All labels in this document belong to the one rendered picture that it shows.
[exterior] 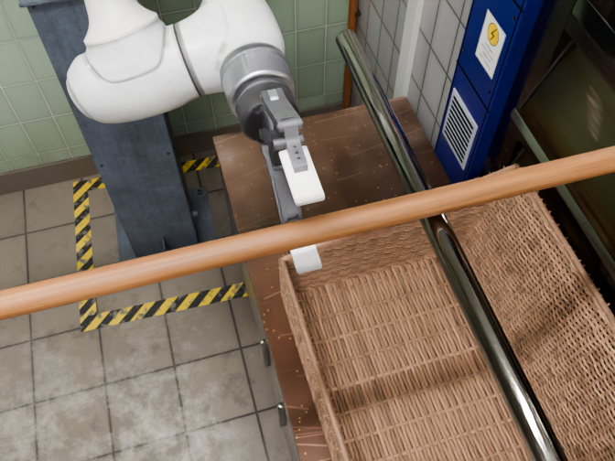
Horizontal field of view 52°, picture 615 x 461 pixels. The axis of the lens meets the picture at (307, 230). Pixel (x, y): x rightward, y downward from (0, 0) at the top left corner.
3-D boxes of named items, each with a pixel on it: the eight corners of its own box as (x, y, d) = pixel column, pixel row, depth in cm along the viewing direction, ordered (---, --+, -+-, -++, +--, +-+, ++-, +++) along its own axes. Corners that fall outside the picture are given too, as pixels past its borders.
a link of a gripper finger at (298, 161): (295, 134, 67) (295, 114, 65) (307, 170, 64) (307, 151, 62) (281, 137, 67) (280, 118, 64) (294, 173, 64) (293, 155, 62)
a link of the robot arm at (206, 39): (299, 85, 87) (210, 117, 88) (272, 16, 96) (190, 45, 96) (282, 26, 78) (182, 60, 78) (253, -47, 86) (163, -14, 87)
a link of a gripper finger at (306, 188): (306, 149, 67) (306, 144, 66) (325, 200, 63) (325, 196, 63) (278, 155, 66) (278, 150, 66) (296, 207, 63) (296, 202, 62)
